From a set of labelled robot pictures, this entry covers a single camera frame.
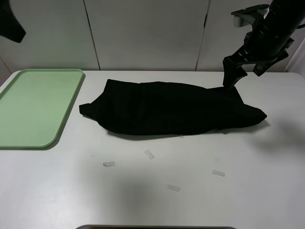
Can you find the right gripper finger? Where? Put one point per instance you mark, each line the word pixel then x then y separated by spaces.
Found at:
pixel 234 76
pixel 228 66

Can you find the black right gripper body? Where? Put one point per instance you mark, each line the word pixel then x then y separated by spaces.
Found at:
pixel 262 48

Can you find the black short sleeve t-shirt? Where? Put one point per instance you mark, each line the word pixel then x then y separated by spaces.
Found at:
pixel 160 108

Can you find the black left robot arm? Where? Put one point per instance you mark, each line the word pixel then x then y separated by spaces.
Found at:
pixel 10 28

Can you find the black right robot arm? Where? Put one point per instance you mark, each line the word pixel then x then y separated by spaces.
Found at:
pixel 283 16

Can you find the light green plastic tray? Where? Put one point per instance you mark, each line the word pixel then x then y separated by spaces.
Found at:
pixel 35 106

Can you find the clear tape piece lower right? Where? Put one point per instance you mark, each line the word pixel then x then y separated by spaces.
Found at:
pixel 218 173

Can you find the clear tape piece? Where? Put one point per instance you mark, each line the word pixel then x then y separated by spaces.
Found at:
pixel 218 173
pixel 109 164
pixel 149 154
pixel 174 188

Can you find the clear tape piece centre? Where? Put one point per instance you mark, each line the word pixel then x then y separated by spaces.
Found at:
pixel 149 154

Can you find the clear tape piece bottom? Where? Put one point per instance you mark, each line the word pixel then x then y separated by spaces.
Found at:
pixel 174 188

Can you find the clear tape piece lower left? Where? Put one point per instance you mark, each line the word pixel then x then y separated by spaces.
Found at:
pixel 109 164

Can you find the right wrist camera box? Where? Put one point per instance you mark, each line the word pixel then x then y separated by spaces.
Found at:
pixel 248 16

